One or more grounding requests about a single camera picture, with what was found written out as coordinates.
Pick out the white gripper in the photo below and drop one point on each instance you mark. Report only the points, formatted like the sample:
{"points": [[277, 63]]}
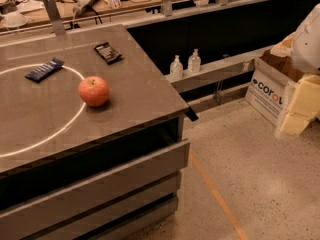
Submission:
{"points": [[307, 44]]}

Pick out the red apple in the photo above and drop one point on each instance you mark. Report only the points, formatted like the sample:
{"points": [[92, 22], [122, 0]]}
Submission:
{"points": [[94, 91]]}

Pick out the cardboard box with logo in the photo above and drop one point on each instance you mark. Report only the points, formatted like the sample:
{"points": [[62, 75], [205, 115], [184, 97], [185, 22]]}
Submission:
{"points": [[272, 72]]}

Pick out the right clear sanitizer bottle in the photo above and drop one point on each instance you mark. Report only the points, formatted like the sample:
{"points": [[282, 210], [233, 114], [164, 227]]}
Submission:
{"points": [[194, 62]]}

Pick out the clear sanitizer bottle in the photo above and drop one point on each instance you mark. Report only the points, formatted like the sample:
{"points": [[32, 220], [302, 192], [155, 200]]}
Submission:
{"points": [[176, 68], [194, 62]]}

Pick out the left clear sanitizer bottle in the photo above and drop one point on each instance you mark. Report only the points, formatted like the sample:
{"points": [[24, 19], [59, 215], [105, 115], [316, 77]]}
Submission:
{"points": [[176, 68]]}

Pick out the black snack packet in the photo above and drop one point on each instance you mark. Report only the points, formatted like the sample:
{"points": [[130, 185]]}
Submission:
{"points": [[107, 53]]}

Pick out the grey table cabinet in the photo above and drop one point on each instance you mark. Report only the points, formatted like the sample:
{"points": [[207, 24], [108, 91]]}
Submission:
{"points": [[70, 171]]}

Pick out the white power strip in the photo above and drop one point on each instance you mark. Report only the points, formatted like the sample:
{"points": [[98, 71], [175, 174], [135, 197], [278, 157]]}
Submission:
{"points": [[81, 6]]}

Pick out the blue snack bar wrapper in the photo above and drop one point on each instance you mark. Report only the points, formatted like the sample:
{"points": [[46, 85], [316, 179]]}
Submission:
{"points": [[45, 70]]}

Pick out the metal railing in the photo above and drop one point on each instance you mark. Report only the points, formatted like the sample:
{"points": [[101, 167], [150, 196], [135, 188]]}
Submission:
{"points": [[166, 7]]}

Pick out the white face mask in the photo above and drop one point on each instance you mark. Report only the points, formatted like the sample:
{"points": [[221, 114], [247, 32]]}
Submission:
{"points": [[14, 20]]}

